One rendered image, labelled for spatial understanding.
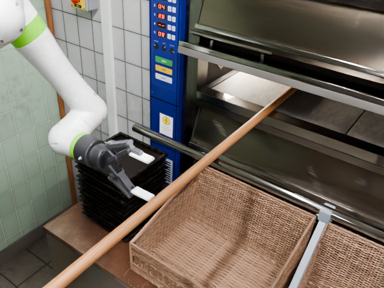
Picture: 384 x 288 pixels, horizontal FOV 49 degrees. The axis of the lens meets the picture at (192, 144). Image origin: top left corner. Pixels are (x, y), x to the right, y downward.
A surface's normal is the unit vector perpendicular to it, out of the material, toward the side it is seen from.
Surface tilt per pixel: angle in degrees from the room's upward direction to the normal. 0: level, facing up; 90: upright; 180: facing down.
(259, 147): 70
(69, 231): 0
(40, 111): 90
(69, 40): 90
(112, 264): 0
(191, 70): 90
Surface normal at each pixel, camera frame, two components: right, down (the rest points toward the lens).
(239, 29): -0.53, 0.11
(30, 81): 0.81, 0.35
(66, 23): -0.58, 0.42
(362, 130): 0.05, -0.84
